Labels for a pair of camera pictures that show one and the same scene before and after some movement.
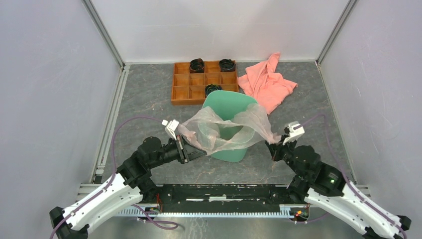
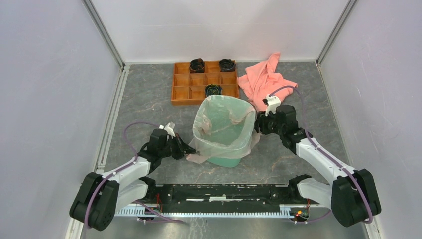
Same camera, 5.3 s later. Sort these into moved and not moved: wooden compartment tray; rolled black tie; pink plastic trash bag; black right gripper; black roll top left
Moved: pink plastic trash bag; black right gripper
Not moved: rolled black tie; black roll top left; wooden compartment tray
